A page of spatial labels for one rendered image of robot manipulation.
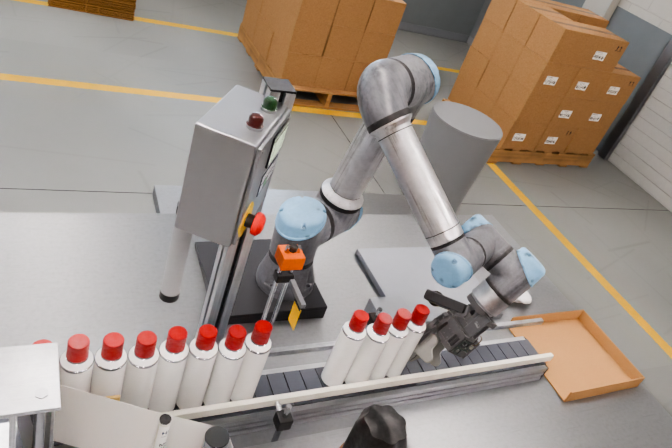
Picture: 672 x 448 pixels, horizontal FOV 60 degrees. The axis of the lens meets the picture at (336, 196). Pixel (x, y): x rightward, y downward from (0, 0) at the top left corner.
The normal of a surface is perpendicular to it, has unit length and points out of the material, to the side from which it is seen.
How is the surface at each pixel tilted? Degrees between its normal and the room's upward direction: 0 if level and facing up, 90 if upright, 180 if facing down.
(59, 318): 0
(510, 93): 90
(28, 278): 0
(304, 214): 9
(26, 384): 0
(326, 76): 90
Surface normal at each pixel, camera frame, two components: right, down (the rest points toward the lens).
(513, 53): -0.87, 0.00
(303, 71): 0.36, 0.61
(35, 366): 0.30, -0.80
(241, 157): -0.20, 0.48
